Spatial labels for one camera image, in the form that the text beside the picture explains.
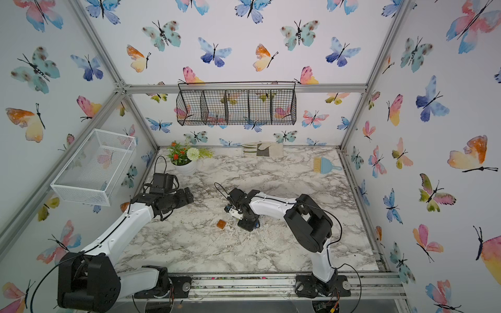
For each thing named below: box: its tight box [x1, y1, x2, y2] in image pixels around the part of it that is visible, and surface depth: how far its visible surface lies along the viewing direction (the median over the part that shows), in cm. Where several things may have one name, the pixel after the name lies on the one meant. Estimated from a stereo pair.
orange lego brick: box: [216, 219, 227, 230], surface depth 91 cm
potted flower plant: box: [167, 141, 214, 173], surface depth 100 cm
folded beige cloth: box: [241, 141, 284, 158], surface depth 121 cm
